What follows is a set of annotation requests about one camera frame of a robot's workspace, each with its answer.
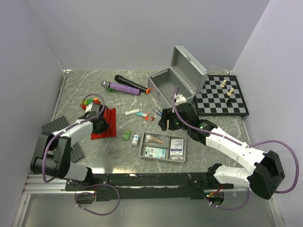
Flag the red first aid pouch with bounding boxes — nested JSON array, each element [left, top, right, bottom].
[[91, 108, 116, 140]]

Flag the white blue instruction packet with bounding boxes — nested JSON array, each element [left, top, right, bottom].
[[169, 138, 184, 161]]

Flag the cotton swabs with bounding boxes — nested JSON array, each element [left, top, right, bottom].
[[144, 134, 163, 144]]

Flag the light blue gauze packet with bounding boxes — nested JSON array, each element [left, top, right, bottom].
[[144, 147, 166, 159]]

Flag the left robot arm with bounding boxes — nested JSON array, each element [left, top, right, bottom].
[[30, 104, 109, 190]]

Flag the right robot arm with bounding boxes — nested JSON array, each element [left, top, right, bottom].
[[158, 102, 285, 200]]

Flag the green medicine box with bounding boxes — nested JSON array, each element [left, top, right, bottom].
[[122, 130, 132, 141]]

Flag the blue plastic tweezers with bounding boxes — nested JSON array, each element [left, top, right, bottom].
[[153, 107, 162, 117]]

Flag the grey plastic divided tray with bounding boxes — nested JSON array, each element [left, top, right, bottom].
[[139, 132, 187, 163]]

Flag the toy brick car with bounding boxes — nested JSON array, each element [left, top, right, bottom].
[[80, 98, 101, 111]]

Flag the blue white small sachet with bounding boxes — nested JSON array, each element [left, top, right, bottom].
[[136, 112, 146, 117]]

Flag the white rolled bandage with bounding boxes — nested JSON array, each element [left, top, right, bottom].
[[125, 109, 140, 116]]

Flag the green toy brick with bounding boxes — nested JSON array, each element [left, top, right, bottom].
[[108, 88, 116, 93]]

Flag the grey brick baseplate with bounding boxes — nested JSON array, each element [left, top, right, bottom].
[[41, 116, 85, 163]]

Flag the purple glitter microphone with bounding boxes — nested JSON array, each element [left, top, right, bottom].
[[100, 80, 140, 95]]

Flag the black microphone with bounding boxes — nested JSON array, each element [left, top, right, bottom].
[[115, 75, 150, 94]]

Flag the grey metal storage box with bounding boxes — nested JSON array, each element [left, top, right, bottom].
[[148, 44, 208, 108]]

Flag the chess board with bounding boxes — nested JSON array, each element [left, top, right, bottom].
[[194, 75, 249, 117]]

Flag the black chess piece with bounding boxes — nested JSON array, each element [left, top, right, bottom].
[[226, 98, 232, 105]]

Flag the cream chess piece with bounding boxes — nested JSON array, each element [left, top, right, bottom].
[[220, 80, 227, 88]]

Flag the cream chess pawn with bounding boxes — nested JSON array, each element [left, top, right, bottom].
[[227, 88, 234, 97]]

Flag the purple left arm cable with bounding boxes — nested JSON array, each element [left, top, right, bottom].
[[42, 94, 120, 215]]

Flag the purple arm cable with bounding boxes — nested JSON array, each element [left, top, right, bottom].
[[172, 86, 299, 210], [42, 94, 120, 215]]

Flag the orange handled scissors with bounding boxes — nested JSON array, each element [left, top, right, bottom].
[[144, 113, 150, 121]]

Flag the black mounting base rail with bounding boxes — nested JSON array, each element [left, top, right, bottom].
[[65, 172, 233, 201]]

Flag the aluminium frame rail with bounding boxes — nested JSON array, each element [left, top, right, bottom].
[[23, 174, 66, 194]]

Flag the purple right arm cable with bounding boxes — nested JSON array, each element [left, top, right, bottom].
[[172, 86, 299, 210]]

